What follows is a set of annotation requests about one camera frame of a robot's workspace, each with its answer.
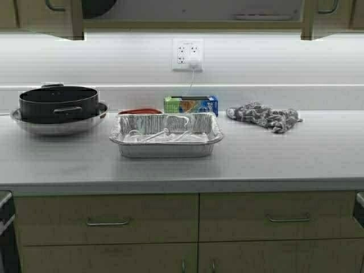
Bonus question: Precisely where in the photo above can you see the aluminium foil tray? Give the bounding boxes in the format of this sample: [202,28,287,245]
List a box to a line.
[109,113,224,158]

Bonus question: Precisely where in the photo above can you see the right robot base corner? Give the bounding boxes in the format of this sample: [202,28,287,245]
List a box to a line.
[353,192,364,227]

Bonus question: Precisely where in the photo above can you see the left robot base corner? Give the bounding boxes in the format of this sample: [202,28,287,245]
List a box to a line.
[1,191,15,235]

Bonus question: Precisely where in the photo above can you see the black cooking pot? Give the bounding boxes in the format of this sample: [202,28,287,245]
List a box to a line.
[19,84,100,124]

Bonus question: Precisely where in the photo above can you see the white plate in cabinet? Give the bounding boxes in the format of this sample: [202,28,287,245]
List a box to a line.
[234,14,292,21]

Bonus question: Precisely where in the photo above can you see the black pan in cabinet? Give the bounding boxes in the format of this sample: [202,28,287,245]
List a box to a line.
[82,0,117,19]

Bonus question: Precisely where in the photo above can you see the blue green zip bag box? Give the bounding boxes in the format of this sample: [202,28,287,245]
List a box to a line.
[164,96,218,116]

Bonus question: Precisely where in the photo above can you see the red plastic lid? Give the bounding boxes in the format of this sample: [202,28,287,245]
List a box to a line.
[118,108,163,114]

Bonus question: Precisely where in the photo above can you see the right wooden drawer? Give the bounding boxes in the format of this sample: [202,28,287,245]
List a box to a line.
[199,191,363,242]

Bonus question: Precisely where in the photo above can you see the wooden drawer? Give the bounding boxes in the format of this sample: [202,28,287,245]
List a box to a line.
[199,191,363,242]
[15,195,198,246]

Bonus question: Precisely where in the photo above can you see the grey patterned oven mitt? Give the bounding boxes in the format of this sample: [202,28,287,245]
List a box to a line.
[226,102,303,134]

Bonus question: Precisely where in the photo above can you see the left wooden drawer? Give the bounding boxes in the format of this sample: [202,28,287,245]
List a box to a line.
[15,195,198,246]

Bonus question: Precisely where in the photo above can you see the stainless steel pan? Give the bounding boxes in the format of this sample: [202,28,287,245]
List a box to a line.
[10,102,109,137]

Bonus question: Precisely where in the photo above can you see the white power cable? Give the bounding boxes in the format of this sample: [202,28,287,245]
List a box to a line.
[186,64,200,97]

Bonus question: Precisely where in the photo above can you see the white wall outlet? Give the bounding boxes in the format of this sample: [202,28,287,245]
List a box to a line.
[172,38,204,72]

